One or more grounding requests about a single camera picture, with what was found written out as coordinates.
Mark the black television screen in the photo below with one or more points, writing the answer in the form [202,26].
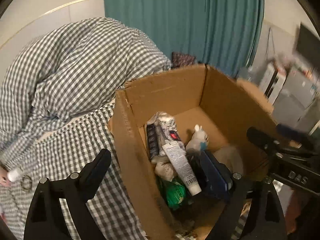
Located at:
[308,42]

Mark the person's right forearm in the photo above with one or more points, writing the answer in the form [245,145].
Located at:
[293,212]

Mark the pink drinking bottle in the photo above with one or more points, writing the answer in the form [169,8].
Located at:
[2,177]

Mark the white plush toy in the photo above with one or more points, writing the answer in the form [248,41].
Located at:
[197,138]

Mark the silver foil packet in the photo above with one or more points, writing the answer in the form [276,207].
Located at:
[165,130]

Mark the grey cabinet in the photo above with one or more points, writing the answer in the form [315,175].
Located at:
[298,97]

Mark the gingham bed sheet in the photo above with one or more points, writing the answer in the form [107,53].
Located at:
[75,150]

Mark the white tissue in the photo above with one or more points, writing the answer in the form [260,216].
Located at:
[163,170]

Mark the gingham duvet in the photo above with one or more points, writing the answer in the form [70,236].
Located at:
[75,67]

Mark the cardboard box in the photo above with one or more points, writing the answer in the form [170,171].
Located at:
[225,100]

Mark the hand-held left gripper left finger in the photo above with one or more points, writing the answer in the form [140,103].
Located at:
[97,166]

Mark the green snack packet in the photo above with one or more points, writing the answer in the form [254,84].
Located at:
[175,193]

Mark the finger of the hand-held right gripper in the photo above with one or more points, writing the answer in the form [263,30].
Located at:
[261,138]
[292,133]

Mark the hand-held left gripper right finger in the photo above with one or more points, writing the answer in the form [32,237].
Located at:
[216,175]

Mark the white storage boxes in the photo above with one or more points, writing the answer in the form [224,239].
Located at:
[272,82]

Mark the teal curtain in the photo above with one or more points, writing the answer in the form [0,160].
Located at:
[175,17]

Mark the dark patterned cushion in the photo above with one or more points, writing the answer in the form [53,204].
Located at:
[182,59]

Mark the white tube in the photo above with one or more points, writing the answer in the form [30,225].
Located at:
[181,166]

